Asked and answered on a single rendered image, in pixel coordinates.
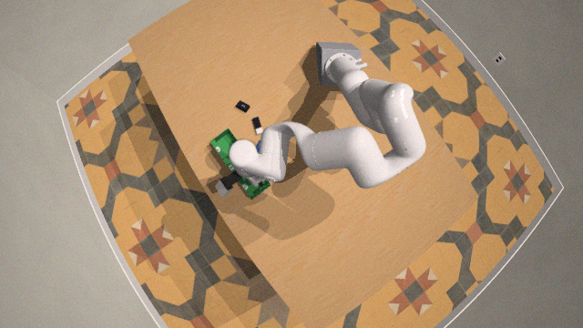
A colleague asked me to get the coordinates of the green rack of bins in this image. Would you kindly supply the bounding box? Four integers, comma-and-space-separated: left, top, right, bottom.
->
210, 129, 271, 199

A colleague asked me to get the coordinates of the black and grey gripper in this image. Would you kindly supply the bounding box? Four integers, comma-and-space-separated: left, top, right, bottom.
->
248, 177, 265, 187

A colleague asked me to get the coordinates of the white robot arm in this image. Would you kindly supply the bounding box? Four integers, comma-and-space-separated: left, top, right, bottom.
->
215, 53, 426, 197

